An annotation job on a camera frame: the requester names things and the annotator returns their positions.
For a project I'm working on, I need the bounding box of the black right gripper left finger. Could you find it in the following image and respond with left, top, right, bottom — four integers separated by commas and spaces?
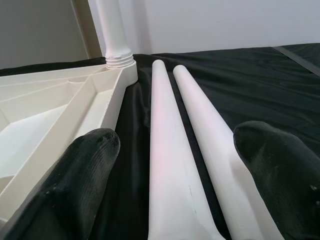
0, 127, 122, 240

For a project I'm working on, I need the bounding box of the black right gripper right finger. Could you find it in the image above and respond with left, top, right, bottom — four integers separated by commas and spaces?
233, 120, 320, 240

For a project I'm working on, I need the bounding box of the white plastic table top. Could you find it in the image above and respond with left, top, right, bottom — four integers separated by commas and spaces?
0, 61, 139, 226

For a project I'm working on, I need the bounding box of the white plastic table leg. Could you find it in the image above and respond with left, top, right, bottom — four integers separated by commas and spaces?
172, 64, 286, 240
95, 0, 135, 70
147, 59, 221, 240

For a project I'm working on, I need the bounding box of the beige door frame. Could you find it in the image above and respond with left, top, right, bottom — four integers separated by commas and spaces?
71, 0, 103, 60

